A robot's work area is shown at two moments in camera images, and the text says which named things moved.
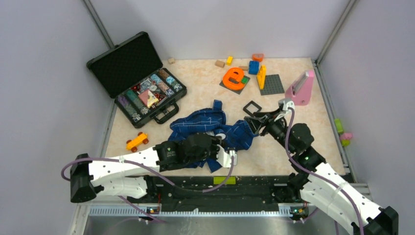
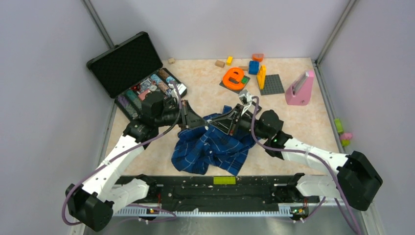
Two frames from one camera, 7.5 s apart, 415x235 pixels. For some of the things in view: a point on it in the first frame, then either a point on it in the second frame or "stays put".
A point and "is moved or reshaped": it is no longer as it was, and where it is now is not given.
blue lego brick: x=254 y=67 stays put
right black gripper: x=256 y=123 to x=225 y=122
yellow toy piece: x=261 y=77 stays put
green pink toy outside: x=345 y=137 stays put
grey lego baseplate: x=272 y=85 stays put
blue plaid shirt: x=239 y=134 is moved or reshaped
